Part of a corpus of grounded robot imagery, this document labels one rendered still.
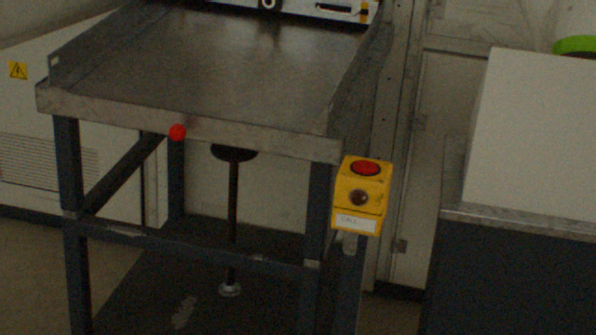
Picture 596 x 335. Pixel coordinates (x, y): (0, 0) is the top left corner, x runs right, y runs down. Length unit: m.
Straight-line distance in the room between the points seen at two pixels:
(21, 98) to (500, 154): 1.55
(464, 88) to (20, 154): 1.38
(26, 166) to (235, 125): 1.27
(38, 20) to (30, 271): 0.90
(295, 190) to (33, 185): 0.86
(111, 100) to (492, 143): 0.72
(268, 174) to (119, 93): 0.83
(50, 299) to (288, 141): 1.16
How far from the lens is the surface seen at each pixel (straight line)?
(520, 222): 1.51
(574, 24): 1.57
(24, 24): 1.96
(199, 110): 1.57
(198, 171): 2.43
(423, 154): 2.21
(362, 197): 1.25
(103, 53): 1.82
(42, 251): 2.67
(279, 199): 2.39
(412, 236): 2.35
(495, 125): 1.47
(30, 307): 2.46
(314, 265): 1.67
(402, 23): 2.10
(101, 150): 2.52
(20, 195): 2.75
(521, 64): 1.42
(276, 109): 1.58
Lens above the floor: 1.52
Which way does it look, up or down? 29 degrees down
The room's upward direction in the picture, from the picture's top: 5 degrees clockwise
